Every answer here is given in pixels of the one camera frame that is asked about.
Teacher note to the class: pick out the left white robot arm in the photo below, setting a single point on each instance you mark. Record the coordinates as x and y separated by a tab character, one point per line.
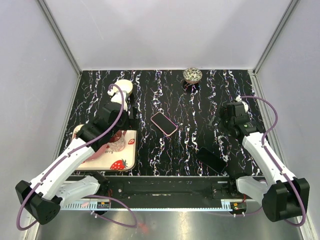
44	196

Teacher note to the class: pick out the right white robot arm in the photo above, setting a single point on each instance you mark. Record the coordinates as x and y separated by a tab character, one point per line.
282	195

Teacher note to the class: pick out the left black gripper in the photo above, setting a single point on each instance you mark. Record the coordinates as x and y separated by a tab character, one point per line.
127	115

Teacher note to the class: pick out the pink phone case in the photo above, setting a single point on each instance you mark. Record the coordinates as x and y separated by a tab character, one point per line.
153	122

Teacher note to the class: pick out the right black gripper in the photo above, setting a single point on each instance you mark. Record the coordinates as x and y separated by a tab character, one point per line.
222	119

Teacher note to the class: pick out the right aluminium frame post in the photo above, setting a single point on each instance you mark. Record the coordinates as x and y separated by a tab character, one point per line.
276	34

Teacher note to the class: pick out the aluminium frame post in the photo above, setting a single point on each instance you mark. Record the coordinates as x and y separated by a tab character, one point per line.
276	34
59	36

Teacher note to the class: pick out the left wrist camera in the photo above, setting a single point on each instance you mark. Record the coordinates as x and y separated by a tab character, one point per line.
116	95

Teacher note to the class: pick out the cream white bowl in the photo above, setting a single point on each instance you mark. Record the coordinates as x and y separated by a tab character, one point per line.
125	86

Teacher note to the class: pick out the pink glass mug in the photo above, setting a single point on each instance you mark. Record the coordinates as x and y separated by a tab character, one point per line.
117	143

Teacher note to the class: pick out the patterned ceramic bowl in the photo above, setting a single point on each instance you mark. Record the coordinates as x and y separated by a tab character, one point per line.
192	75

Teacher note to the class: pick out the black smartphone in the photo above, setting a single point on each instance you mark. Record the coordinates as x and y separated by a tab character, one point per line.
211	160

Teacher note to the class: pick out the strawberry print tray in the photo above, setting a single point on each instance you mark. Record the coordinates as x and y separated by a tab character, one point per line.
112	161

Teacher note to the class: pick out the left aluminium frame post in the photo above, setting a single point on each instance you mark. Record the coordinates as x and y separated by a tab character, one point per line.
59	36

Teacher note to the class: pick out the pink polka dot plate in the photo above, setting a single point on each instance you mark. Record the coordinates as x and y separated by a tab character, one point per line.
99	152

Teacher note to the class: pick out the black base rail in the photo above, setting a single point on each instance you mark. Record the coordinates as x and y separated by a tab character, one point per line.
170	193

